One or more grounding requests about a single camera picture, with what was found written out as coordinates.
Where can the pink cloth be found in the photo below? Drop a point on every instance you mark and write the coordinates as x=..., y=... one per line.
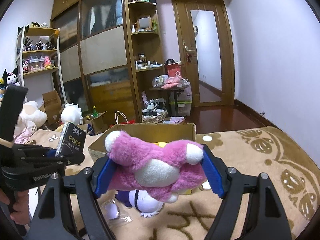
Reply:
x=22, y=135

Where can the red box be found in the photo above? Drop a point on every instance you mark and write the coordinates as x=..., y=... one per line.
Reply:
x=173, y=71

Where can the zebra striped plush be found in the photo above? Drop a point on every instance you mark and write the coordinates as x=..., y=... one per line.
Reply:
x=155, y=105

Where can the purple and white plush toy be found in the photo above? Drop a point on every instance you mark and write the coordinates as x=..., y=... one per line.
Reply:
x=147, y=202

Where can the person's left hand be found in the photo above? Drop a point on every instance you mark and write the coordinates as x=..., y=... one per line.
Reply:
x=21, y=210

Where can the pink packets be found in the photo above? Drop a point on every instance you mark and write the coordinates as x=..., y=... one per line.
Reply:
x=171, y=81

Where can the pink plush toy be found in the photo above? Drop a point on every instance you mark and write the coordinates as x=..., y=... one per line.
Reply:
x=150, y=152

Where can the light purple soft pad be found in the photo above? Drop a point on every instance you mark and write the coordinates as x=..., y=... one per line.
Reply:
x=112, y=208

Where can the yellow plush toy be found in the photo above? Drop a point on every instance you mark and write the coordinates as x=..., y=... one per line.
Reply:
x=160, y=144

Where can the pink figurine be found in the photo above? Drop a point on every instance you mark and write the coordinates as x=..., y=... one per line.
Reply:
x=47, y=63

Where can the clear plastic storage box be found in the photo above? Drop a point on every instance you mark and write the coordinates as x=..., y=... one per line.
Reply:
x=181, y=102

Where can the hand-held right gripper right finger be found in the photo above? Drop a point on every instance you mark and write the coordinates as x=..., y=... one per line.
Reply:
x=212, y=172

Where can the brown flower blanket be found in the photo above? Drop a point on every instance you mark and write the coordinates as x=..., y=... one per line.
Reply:
x=250, y=160

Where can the large white plush dog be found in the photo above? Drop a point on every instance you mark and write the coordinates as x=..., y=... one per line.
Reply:
x=32, y=116

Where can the wooden wardrobe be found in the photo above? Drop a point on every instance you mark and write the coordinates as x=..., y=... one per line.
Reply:
x=105, y=50

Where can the wicker basket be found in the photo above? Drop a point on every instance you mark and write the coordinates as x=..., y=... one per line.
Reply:
x=153, y=116

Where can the green bottle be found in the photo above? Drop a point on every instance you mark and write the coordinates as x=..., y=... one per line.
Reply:
x=94, y=112

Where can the wooden door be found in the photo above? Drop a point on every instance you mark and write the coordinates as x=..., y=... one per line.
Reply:
x=182, y=30

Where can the red door tassel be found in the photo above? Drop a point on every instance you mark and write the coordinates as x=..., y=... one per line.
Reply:
x=188, y=58

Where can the small picture frame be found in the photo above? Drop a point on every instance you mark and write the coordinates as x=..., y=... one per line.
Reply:
x=144, y=22

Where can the white figurine shelf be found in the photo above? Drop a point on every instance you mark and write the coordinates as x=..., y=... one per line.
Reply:
x=40, y=71

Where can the floor cardboard box with bottles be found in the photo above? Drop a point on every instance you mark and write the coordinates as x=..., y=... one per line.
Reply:
x=97, y=123

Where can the black face box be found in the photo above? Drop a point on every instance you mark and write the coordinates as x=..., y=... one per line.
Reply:
x=72, y=140

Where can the row of dark figurines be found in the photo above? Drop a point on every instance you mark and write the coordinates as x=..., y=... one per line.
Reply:
x=37, y=45

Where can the small side table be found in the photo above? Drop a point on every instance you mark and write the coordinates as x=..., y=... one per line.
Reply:
x=172, y=88

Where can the pink floor bag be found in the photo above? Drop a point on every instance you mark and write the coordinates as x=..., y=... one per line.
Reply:
x=176, y=120

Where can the black and white plush doll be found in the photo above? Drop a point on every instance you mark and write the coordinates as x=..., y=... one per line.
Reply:
x=10, y=77

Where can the red paper bag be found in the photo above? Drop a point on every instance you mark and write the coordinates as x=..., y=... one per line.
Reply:
x=123, y=118

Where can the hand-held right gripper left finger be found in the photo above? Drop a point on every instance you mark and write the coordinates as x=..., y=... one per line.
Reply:
x=103, y=177

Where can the white round plush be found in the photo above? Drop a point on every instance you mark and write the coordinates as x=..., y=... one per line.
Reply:
x=71, y=115

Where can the floor cardboard box with flaps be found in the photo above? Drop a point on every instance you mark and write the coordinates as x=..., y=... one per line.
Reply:
x=51, y=105

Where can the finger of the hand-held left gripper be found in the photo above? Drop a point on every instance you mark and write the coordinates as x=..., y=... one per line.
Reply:
x=51, y=152
x=72, y=159

